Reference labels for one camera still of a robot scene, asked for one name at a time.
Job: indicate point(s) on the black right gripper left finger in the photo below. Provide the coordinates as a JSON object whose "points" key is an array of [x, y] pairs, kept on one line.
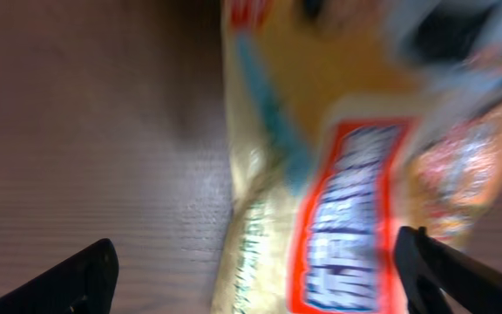
{"points": [[82, 284]]}

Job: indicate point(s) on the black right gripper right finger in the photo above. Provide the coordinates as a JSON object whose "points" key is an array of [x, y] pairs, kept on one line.
{"points": [[429, 270]]}

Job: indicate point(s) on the yellow snack bag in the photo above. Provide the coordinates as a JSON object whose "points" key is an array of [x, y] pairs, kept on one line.
{"points": [[348, 120]]}

